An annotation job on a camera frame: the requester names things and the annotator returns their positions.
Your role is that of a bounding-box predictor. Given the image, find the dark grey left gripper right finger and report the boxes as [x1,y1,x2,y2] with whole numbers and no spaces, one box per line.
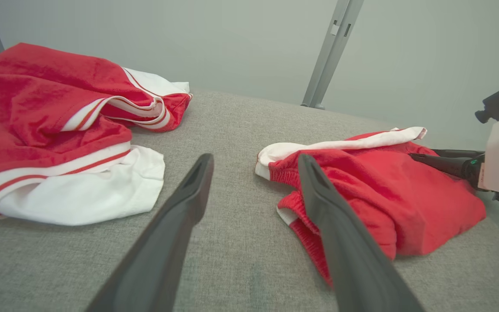
[297,154,425,312]

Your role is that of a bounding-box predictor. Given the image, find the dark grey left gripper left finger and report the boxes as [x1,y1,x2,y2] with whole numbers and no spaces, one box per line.
[86,153,214,312]

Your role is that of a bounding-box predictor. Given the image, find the red shorts with white waistband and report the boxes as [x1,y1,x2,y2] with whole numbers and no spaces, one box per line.
[255,127,487,286]

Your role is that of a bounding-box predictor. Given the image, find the red and white jersey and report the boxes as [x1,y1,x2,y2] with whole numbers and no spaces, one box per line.
[0,42,193,226]

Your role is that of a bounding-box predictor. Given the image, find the grey metal post bracket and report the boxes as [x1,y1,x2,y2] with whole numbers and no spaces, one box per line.
[301,0,365,109]

